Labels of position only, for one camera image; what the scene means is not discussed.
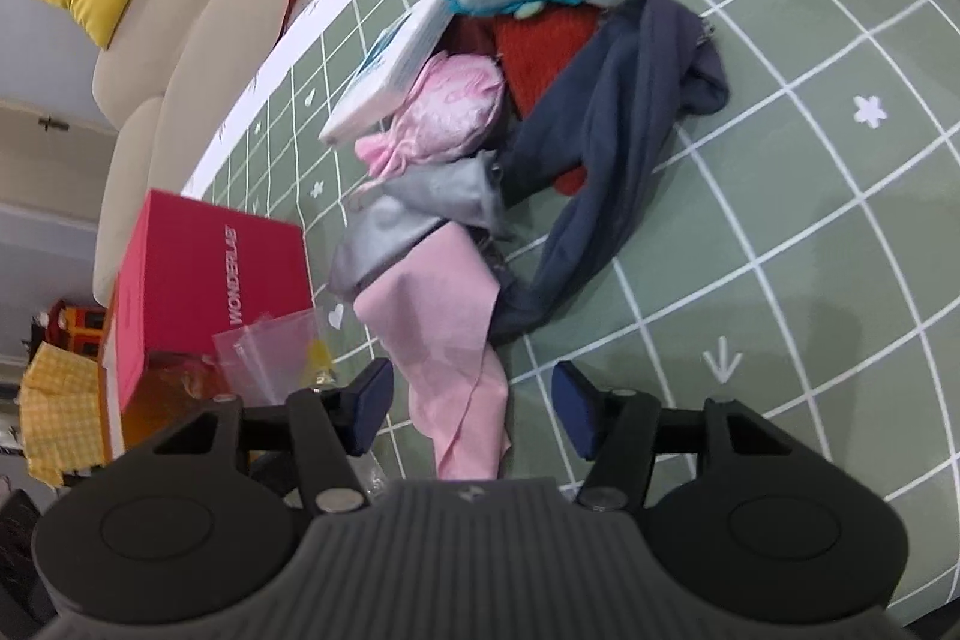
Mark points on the navy blue garment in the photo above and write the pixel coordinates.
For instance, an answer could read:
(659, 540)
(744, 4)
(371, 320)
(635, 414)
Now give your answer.
(600, 108)

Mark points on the yellow checked tablecloth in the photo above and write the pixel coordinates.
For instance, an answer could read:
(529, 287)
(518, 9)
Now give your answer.
(56, 407)

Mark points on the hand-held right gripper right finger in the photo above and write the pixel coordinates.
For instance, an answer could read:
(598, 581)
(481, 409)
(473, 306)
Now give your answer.
(574, 407)

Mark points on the dark chair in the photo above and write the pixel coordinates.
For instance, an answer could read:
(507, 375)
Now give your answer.
(15, 550)

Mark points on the clear plastic bag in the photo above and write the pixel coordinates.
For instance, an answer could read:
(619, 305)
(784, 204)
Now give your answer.
(262, 355)

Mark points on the beige sofa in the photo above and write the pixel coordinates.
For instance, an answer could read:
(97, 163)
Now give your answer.
(210, 10)

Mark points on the beige door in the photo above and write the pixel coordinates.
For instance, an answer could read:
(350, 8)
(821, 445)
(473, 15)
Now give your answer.
(52, 160)

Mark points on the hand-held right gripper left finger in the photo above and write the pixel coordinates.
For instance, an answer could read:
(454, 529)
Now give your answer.
(371, 404)

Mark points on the orange box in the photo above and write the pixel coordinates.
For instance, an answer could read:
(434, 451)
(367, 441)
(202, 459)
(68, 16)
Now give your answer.
(142, 415)

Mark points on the white flat box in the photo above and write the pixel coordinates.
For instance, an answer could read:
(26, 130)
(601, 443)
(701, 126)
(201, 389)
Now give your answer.
(390, 70)

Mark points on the red knitted cloth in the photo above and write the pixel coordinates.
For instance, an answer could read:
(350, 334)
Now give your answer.
(540, 55)

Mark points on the grey satin cloth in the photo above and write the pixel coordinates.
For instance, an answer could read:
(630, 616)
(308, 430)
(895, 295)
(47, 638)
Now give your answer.
(420, 197)

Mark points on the green grid tablecloth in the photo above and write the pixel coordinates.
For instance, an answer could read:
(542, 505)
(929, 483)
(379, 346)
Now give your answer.
(787, 197)

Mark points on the pink cloth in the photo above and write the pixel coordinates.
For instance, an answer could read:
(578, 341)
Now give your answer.
(442, 310)

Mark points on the stack of red stools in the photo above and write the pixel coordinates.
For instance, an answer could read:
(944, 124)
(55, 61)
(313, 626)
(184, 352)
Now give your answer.
(75, 325)

